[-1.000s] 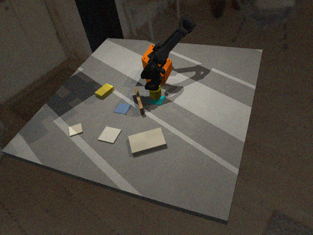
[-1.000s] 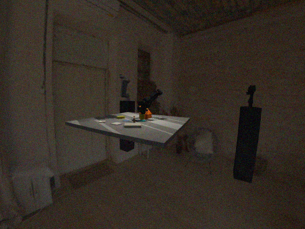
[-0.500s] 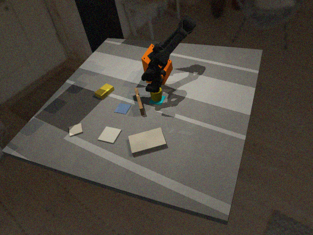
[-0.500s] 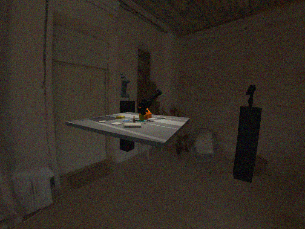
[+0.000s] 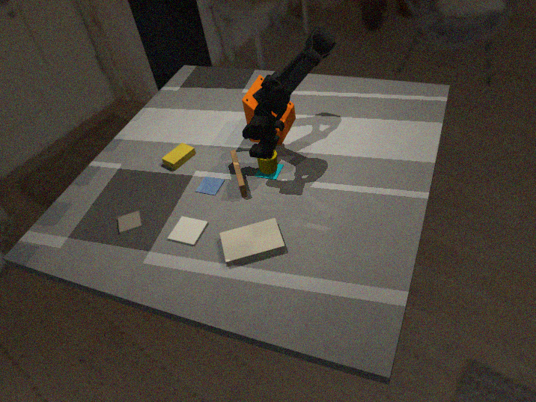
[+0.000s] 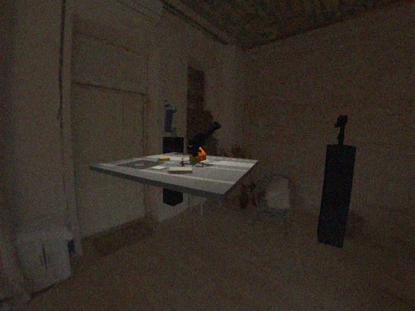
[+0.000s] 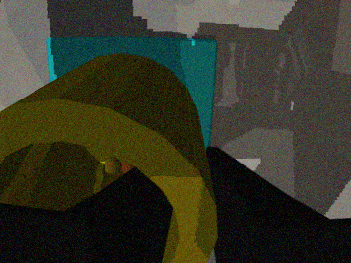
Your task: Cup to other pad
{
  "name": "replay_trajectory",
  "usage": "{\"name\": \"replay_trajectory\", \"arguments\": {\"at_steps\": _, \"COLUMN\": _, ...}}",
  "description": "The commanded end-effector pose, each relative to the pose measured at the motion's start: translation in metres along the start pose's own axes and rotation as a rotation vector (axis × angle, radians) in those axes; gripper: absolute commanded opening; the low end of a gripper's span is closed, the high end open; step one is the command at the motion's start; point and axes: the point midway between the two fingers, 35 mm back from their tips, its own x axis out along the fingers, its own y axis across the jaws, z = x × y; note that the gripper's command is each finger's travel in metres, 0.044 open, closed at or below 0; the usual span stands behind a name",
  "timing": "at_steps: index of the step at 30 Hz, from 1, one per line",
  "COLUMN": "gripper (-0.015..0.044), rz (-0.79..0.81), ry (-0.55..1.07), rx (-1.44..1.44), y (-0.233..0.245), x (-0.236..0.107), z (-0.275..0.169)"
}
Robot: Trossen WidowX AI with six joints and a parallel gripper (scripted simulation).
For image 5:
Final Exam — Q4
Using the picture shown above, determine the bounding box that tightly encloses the yellow rectangular block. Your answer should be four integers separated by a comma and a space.
162, 142, 196, 170

